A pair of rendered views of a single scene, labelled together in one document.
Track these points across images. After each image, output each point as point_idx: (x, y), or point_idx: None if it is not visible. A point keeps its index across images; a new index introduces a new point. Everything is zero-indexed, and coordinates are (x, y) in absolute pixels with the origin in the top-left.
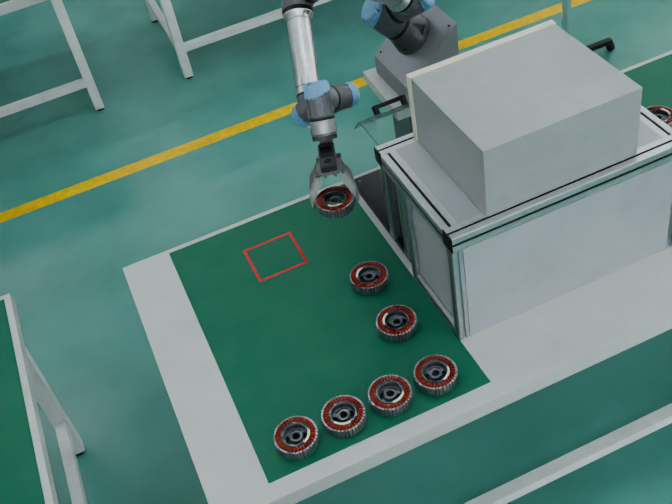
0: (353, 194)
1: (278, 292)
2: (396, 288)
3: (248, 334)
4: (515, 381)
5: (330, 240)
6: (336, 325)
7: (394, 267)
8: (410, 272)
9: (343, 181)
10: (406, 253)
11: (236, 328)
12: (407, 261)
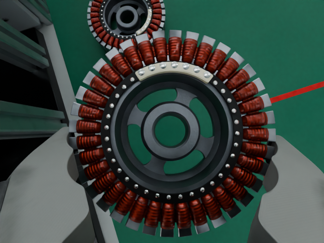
0: (67, 132)
1: (301, 40)
2: (86, 0)
3: None
4: None
5: (193, 158)
6: None
7: (81, 53)
8: (56, 35)
9: (76, 198)
10: (43, 57)
11: None
12: (56, 64)
